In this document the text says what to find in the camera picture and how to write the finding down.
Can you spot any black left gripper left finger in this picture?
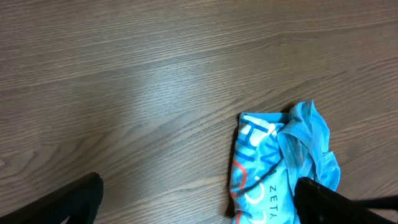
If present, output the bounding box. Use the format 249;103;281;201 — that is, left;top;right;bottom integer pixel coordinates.
1;172;104;224

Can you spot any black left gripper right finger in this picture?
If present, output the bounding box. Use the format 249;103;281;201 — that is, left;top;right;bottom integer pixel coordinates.
294;177;395;224

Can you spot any light blue t-shirt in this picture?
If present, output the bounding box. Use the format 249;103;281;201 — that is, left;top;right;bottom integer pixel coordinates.
229;101;341;224

